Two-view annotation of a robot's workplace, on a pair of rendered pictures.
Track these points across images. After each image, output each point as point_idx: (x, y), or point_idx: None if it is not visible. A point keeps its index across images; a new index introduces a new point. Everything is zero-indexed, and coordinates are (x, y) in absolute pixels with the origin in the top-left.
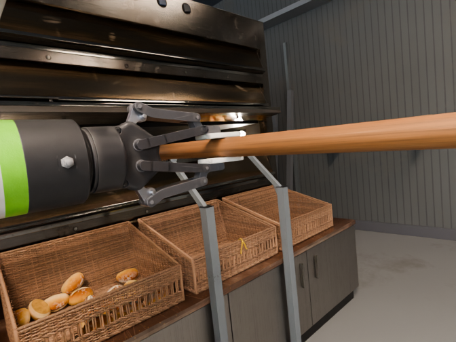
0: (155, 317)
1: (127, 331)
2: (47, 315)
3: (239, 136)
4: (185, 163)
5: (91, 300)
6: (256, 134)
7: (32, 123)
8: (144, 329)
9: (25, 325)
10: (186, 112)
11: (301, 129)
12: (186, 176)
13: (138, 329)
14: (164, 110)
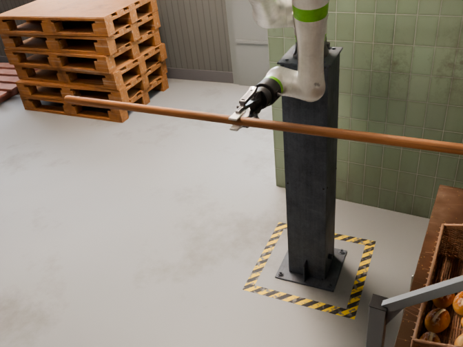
0: (411, 334)
1: (418, 311)
2: (439, 237)
3: (224, 114)
4: (244, 114)
5: (432, 261)
6: (217, 113)
7: (262, 80)
8: (404, 317)
9: (441, 228)
10: (242, 97)
11: (199, 111)
12: (441, 286)
13: (410, 316)
14: (246, 92)
